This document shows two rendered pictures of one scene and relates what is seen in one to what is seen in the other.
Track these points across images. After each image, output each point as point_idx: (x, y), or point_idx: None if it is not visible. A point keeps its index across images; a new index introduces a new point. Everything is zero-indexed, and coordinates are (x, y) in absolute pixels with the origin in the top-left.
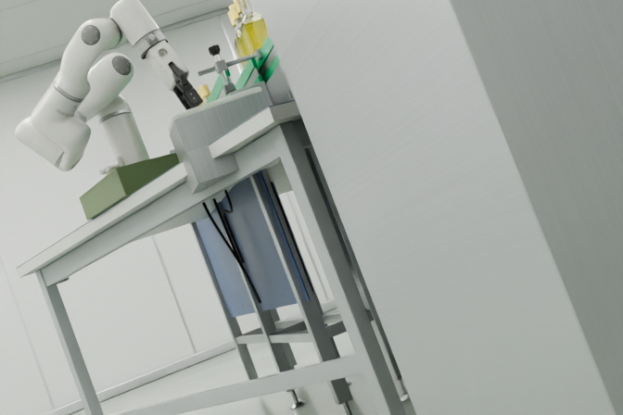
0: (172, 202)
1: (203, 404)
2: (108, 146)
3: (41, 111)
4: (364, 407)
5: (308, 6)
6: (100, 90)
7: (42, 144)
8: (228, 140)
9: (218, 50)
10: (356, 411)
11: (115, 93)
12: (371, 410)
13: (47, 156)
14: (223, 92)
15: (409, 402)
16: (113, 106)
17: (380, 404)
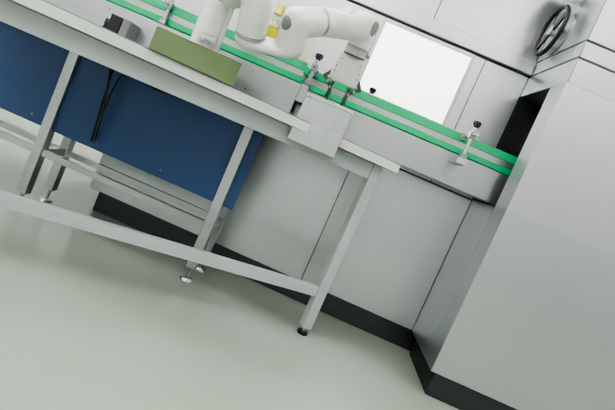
0: (252, 118)
1: (127, 240)
2: (209, 19)
3: (311, 22)
4: (159, 260)
5: (575, 236)
6: None
7: (264, 22)
8: (360, 151)
9: (320, 59)
10: (160, 263)
11: None
12: (181, 270)
13: (255, 30)
14: (273, 59)
15: (212, 277)
16: None
17: (312, 315)
